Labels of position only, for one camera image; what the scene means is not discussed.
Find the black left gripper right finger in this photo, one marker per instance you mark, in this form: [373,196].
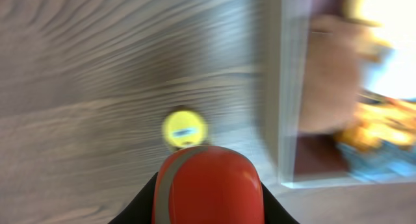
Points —
[274,211]

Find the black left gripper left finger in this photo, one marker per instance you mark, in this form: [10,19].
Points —
[139,210]

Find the white box pink interior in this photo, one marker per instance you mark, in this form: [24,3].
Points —
[285,43]

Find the red toy ball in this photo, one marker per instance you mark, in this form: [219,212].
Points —
[208,184]

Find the yellow wooden rattle drum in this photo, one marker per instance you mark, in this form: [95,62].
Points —
[184,128]

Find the yellow toy bulldozer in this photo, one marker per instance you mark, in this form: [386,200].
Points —
[380,144]

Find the brown plush bear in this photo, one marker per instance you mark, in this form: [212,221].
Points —
[332,76]

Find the white plush duck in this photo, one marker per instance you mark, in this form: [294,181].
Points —
[388,45]

